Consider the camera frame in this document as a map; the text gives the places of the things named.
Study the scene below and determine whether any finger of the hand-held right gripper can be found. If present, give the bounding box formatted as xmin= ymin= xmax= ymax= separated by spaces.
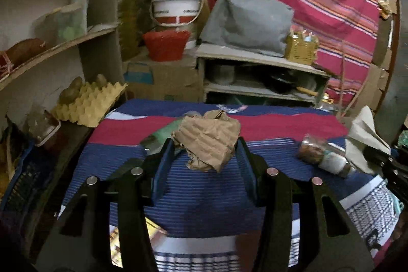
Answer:
xmin=363 ymin=146 xmax=392 ymax=169

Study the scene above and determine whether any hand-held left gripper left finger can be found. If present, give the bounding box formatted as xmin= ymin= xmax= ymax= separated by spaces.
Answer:
xmin=35 ymin=137 xmax=176 ymax=272

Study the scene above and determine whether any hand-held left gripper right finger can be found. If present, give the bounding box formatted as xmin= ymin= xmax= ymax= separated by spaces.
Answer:
xmin=235 ymin=136 xmax=376 ymax=272

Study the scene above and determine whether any beige paper sheet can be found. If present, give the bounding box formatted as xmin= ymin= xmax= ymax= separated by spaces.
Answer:
xmin=345 ymin=106 xmax=391 ymax=174

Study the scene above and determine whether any brown corrugated paper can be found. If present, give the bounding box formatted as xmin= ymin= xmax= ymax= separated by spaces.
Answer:
xmin=171 ymin=109 xmax=240 ymax=173

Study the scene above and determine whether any striped blue red tablecloth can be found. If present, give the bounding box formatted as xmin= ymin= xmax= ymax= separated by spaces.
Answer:
xmin=57 ymin=98 xmax=402 ymax=272

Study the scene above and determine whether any glass jar with silver lid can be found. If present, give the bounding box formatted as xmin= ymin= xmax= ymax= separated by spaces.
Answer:
xmin=298 ymin=133 xmax=351 ymax=178

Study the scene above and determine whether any yellow packet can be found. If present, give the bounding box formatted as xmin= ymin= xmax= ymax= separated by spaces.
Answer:
xmin=108 ymin=217 xmax=168 ymax=268

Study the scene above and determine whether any clear bottle with yellow cap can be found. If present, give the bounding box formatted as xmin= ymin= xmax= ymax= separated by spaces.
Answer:
xmin=315 ymin=93 xmax=340 ymax=113

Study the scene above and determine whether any cardboard box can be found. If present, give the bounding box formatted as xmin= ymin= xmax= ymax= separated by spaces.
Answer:
xmin=123 ymin=55 xmax=205 ymax=102

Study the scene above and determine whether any black pan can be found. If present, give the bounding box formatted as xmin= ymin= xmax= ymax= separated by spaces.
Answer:
xmin=269 ymin=73 xmax=298 ymax=94

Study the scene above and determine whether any cardboard egg tray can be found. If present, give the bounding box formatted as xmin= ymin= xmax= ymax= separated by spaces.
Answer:
xmin=51 ymin=81 xmax=128 ymax=128

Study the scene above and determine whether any small metal pot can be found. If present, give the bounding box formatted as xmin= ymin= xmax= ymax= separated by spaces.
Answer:
xmin=212 ymin=65 xmax=236 ymax=85

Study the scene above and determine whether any grey wooden cabinet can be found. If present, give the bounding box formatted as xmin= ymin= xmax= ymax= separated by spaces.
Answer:
xmin=196 ymin=44 xmax=332 ymax=107

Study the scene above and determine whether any large potato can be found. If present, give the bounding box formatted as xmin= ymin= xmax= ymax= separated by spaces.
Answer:
xmin=59 ymin=77 xmax=84 ymax=104

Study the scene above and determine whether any clear plastic lidded container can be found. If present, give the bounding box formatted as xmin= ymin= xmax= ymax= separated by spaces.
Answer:
xmin=27 ymin=109 xmax=62 ymax=148

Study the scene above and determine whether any yellow woven box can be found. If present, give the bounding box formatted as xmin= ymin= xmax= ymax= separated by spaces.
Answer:
xmin=285 ymin=31 xmax=319 ymax=66

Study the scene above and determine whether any red plastic basket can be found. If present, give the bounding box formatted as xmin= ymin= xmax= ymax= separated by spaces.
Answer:
xmin=142 ymin=30 xmax=191 ymax=62

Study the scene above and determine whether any blue plastic crate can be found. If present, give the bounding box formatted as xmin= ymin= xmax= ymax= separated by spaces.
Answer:
xmin=0 ymin=141 xmax=55 ymax=220

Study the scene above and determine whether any curved wooden shelf unit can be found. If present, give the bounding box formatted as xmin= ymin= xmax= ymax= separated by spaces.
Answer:
xmin=0 ymin=0 xmax=126 ymax=120

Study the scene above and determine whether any grey cushion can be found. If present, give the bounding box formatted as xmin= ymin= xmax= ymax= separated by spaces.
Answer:
xmin=199 ymin=0 xmax=294 ymax=57

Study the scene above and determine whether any yellow oil bottle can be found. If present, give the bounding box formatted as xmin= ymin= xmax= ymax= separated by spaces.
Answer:
xmin=117 ymin=0 xmax=144 ymax=62

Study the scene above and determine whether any white plastic bucket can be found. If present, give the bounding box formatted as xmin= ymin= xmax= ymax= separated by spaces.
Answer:
xmin=150 ymin=0 xmax=205 ymax=50

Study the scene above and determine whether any clear plastic bag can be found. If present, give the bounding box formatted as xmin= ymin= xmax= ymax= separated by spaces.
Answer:
xmin=32 ymin=0 xmax=89 ymax=46

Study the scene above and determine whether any brown loaf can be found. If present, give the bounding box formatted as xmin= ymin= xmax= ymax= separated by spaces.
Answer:
xmin=0 ymin=38 xmax=46 ymax=75

